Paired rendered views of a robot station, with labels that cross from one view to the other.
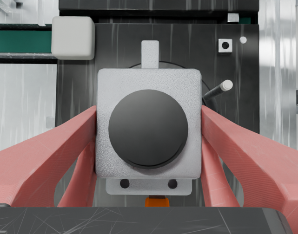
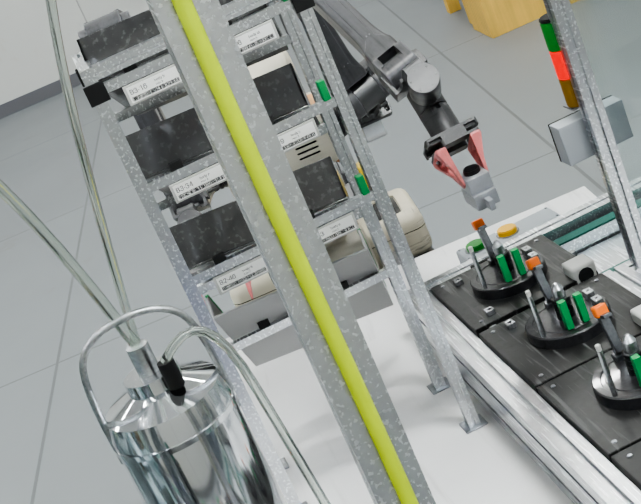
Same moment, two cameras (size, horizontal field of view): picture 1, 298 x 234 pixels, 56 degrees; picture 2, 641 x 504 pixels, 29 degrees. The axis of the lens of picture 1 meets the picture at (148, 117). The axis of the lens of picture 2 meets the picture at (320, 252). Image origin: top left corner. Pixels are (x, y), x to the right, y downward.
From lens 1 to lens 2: 2.19 m
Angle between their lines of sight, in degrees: 72
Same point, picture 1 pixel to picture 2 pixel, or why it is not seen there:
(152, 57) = (487, 198)
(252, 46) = (474, 322)
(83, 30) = (571, 265)
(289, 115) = not seen: hidden behind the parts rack
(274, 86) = (451, 330)
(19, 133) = (605, 258)
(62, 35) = (581, 258)
